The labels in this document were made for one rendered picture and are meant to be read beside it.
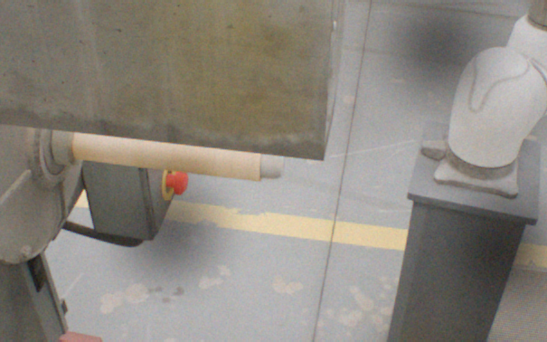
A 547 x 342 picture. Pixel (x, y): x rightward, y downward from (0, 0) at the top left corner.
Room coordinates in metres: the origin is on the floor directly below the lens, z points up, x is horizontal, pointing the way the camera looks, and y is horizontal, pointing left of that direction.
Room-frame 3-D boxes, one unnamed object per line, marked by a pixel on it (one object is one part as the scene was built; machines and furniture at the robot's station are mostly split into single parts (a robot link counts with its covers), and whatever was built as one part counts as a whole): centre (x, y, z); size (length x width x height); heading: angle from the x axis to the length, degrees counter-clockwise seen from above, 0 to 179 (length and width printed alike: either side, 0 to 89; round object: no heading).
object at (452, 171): (1.18, -0.44, 0.73); 0.22 x 0.18 x 0.06; 72
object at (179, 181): (0.80, 0.15, 0.97); 0.04 x 0.04 x 0.04; 79
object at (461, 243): (1.17, -0.45, 0.35); 0.28 x 0.28 x 0.70; 72
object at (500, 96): (1.18, -0.46, 0.87); 0.18 x 0.16 x 0.22; 132
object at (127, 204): (0.79, 0.28, 0.99); 0.24 x 0.21 x 0.26; 79
